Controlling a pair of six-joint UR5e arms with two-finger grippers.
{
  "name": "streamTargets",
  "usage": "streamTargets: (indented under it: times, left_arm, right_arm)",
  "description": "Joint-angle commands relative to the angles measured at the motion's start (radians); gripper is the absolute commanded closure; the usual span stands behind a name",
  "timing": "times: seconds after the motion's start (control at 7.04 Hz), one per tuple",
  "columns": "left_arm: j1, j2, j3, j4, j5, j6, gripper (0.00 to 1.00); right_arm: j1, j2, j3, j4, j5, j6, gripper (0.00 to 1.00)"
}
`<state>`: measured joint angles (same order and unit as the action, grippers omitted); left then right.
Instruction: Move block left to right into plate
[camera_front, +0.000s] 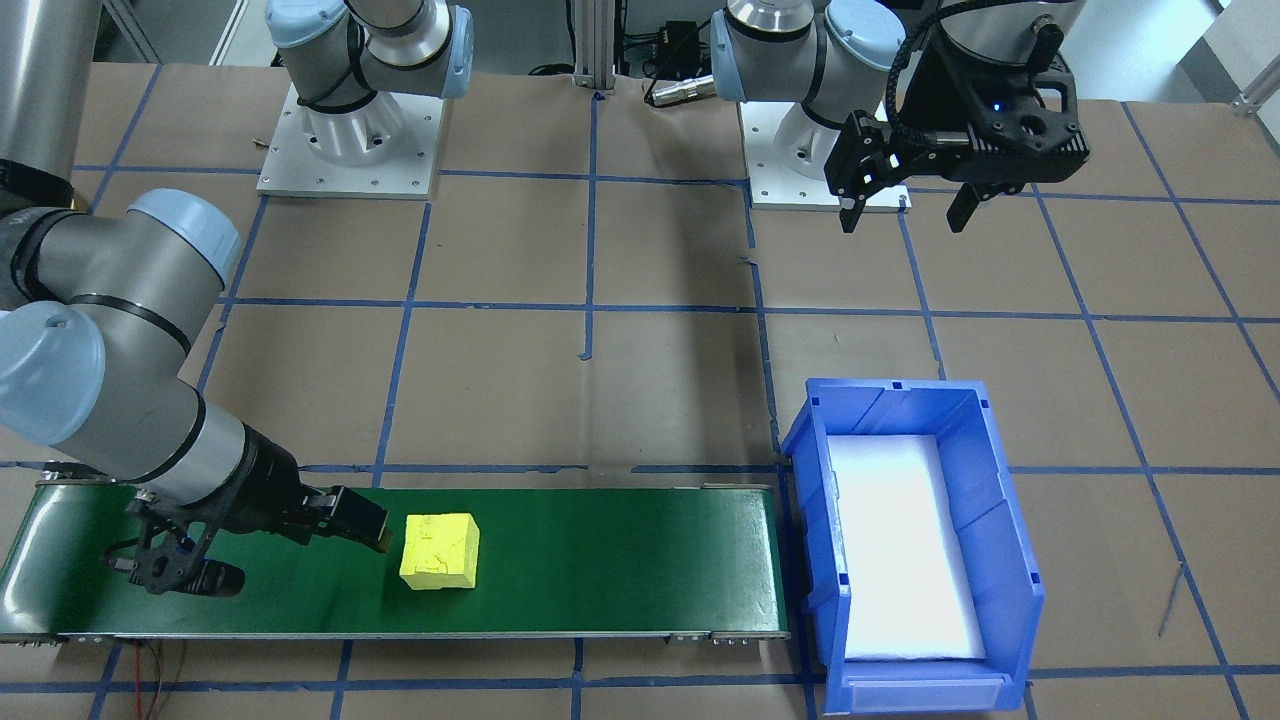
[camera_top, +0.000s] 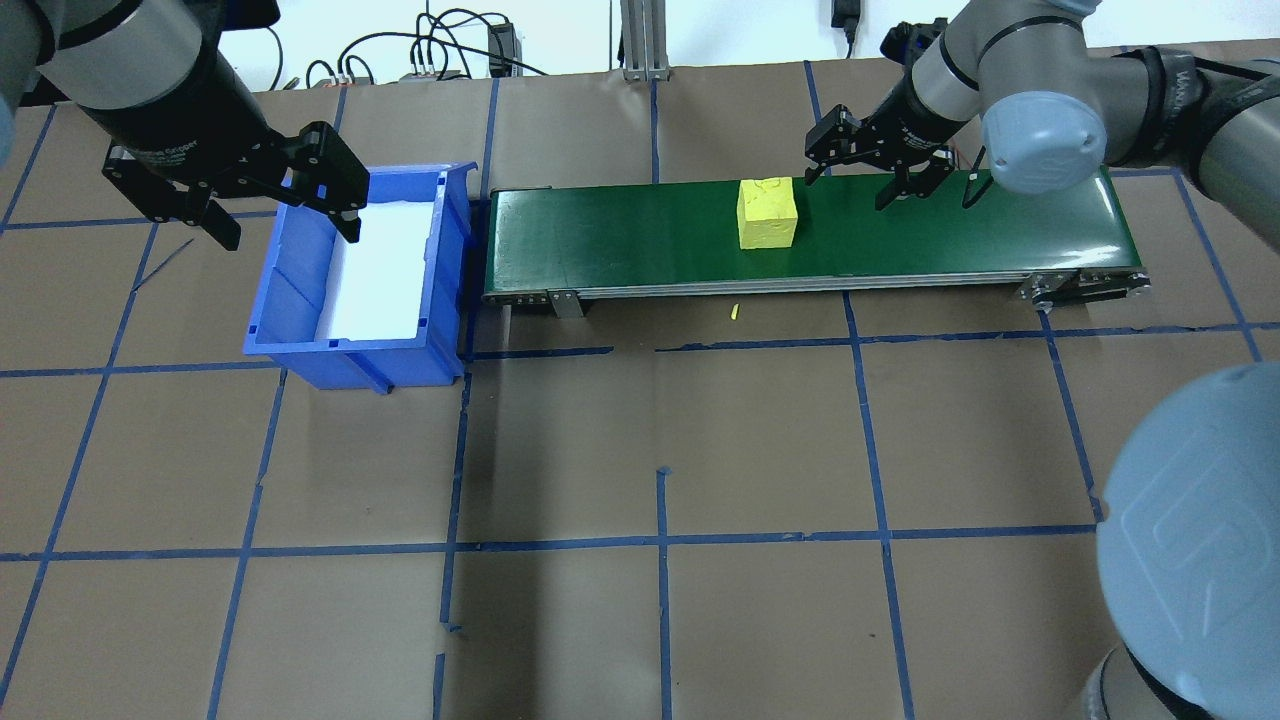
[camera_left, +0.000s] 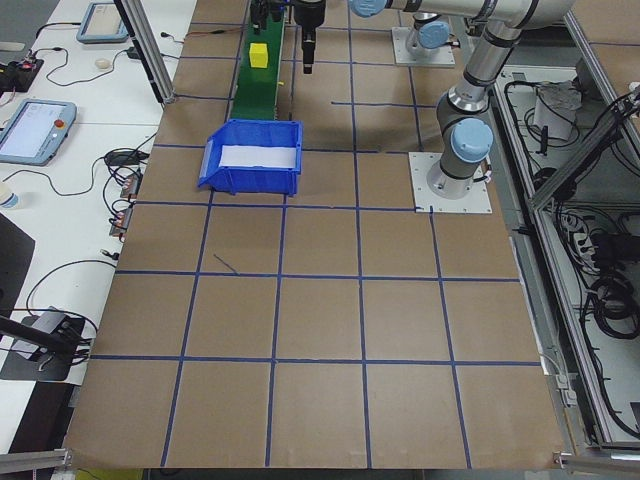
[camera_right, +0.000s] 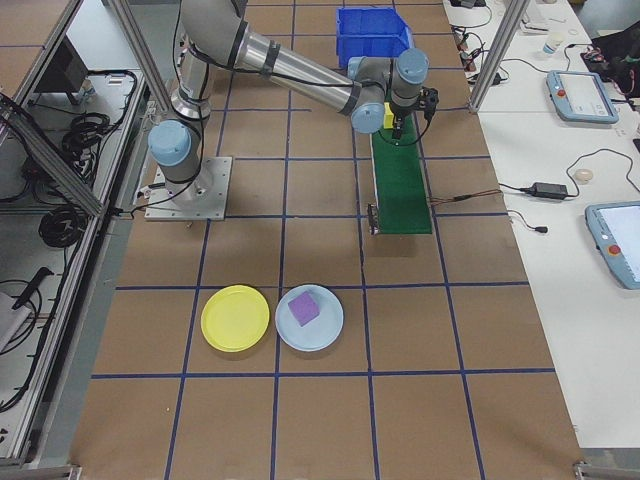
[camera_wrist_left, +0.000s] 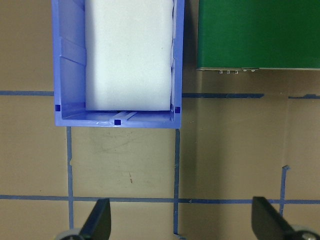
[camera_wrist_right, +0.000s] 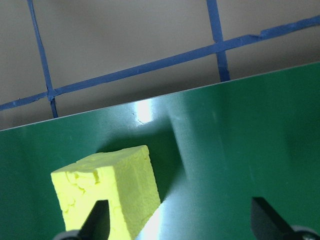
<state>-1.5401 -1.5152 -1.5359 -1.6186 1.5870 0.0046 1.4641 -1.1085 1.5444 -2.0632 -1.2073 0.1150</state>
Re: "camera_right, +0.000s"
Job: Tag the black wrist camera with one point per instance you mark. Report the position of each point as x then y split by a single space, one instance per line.
430 102

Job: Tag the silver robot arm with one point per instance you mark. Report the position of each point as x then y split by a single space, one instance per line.
300 70

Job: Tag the V-shaped metal frame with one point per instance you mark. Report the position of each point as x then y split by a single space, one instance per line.
75 325

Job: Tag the aluminium profile post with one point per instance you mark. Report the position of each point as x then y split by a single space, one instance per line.
492 65

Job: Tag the white paper cup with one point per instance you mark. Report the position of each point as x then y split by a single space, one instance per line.
551 46

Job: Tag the beige round object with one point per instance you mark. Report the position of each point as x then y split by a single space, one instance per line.
583 175

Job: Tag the aluminium profile bar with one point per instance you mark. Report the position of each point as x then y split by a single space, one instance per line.
607 471
40 472

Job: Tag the purple foam block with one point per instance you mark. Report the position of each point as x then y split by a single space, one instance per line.
303 310

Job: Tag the yellow foam block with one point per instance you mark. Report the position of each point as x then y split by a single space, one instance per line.
386 116

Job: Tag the black power adapter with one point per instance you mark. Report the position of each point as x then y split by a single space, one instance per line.
500 78
550 190

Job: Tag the light blue teach pendant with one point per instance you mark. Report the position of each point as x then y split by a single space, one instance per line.
582 95
617 245

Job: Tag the black box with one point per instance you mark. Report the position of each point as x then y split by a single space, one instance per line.
62 70

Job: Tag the yellow plate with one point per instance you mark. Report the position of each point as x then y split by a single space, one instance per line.
235 317

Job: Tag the black handheld tool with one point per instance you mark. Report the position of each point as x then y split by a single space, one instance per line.
32 286

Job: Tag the small circuit board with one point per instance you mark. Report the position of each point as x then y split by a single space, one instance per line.
472 64

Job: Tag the white square base plate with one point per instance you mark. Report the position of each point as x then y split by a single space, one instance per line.
220 210

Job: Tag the blue plastic storage bin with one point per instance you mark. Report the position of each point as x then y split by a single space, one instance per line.
372 47

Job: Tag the green conveyor belt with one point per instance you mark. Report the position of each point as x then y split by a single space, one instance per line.
402 190

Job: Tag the light blue plate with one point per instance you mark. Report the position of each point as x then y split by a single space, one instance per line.
327 330

